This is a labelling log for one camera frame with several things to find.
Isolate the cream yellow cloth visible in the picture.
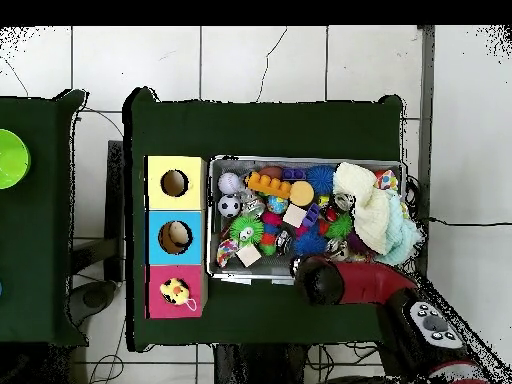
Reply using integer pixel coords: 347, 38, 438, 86
332, 161, 395, 257

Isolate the yellow toy duck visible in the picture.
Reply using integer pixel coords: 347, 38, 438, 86
159, 276, 198, 312

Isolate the mint green cloth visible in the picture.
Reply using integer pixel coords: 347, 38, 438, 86
375, 189, 423, 267

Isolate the clear mesh bin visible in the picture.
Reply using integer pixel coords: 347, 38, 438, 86
207, 154, 407, 286

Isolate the wooden box with three holes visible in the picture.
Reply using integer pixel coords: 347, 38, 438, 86
143, 154, 209, 320

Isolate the green spiky toy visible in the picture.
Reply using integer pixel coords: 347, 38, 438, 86
229, 215, 266, 246

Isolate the black white soccer ball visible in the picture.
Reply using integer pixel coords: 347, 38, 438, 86
217, 194, 242, 218

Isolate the orange studded toy block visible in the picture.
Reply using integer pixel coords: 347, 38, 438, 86
244, 170, 293, 200

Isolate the plain wooden cube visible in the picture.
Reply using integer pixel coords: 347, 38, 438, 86
282, 203, 308, 228

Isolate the white baseball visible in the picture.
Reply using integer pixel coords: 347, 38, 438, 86
217, 172, 242, 196

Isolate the round orange toy disc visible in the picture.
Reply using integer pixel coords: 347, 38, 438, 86
289, 180, 316, 208

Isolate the blue spiky ball with eyes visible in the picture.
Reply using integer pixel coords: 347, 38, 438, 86
293, 227, 330, 258

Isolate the plain blue spiky ball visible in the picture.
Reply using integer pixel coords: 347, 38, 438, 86
306, 164, 337, 195

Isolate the dark green table cloth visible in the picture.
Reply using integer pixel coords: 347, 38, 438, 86
123, 87, 404, 352
0, 89, 88, 347

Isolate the green plastic bowl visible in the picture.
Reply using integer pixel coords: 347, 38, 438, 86
0, 128, 32, 190

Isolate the black frame stand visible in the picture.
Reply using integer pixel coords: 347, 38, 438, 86
102, 139, 126, 283

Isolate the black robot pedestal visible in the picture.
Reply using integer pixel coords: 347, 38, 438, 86
213, 343, 309, 384

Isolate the grey floor cable cover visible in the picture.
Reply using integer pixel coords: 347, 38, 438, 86
413, 25, 436, 277

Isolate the black cable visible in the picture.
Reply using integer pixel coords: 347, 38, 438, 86
423, 215, 512, 230

